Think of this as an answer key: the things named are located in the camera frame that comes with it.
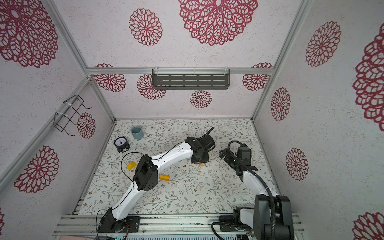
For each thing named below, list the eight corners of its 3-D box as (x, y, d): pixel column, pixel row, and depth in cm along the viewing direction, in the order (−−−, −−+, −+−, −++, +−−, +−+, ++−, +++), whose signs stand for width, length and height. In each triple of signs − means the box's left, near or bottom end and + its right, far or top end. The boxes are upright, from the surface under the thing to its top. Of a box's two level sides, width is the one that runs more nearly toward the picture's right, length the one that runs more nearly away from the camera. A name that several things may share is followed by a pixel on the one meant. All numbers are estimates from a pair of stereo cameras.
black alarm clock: (119, 153, 103) (117, 150, 100) (114, 143, 108) (111, 140, 105) (131, 146, 106) (129, 143, 103) (125, 137, 112) (123, 134, 109)
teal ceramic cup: (133, 139, 110) (130, 133, 105) (135, 132, 115) (132, 126, 110) (142, 139, 110) (139, 133, 105) (144, 132, 115) (141, 126, 110)
